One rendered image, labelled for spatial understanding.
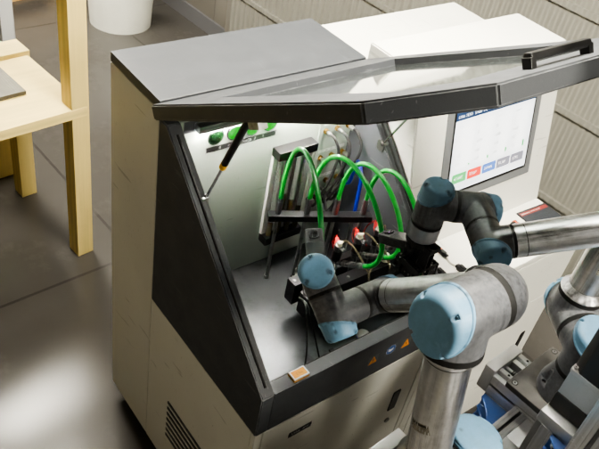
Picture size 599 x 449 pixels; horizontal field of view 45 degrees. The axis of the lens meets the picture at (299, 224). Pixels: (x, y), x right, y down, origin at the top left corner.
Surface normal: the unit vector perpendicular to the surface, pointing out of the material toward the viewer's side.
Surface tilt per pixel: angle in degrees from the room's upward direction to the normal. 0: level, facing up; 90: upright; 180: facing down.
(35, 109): 0
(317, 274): 45
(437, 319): 82
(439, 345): 83
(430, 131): 76
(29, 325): 0
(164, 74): 0
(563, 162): 90
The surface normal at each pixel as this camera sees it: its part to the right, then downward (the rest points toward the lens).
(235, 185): 0.59, 0.58
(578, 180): -0.75, 0.32
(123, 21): 0.26, 0.70
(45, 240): 0.16, -0.76
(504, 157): 0.61, 0.39
